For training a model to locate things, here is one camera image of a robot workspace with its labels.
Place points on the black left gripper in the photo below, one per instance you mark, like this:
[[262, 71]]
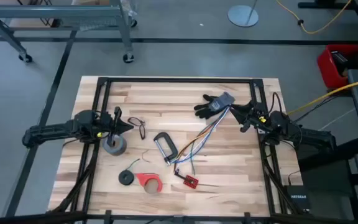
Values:
[[110, 124]]

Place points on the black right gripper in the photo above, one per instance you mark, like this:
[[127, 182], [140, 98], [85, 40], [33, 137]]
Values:
[[256, 118]]

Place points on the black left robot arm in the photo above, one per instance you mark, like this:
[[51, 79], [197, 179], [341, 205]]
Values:
[[51, 130]]

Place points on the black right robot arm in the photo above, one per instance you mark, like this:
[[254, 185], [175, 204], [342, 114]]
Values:
[[306, 137]]

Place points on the black-framed safety glasses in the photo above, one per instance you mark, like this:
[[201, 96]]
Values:
[[142, 130]]

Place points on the black and grey work glove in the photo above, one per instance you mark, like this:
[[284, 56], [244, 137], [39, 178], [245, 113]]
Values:
[[216, 104]]

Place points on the red Scotch tape dispenser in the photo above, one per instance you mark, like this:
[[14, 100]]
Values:
[[148, 182]]

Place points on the red bit holder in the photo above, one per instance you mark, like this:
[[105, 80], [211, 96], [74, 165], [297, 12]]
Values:
[[191, 181]]

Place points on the red plastic bin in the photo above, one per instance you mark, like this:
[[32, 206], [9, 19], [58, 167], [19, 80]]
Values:
[[325, 67]]

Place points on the white round stand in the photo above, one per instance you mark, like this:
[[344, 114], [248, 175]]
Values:
[[242, 16]]

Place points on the clear plastic bag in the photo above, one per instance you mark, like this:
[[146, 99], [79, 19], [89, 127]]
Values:
[[132, 13]]

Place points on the grey metal workbench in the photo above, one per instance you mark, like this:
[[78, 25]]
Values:
[[73, 12]]

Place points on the grey duct tape roll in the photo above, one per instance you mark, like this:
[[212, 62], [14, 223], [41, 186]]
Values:
[[120, 148]]

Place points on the black aluminium rig frame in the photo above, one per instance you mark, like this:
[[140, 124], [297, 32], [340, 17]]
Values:
[[179, 80]]

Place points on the black Netgear network switch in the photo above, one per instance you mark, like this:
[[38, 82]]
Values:
[[297, 197]]

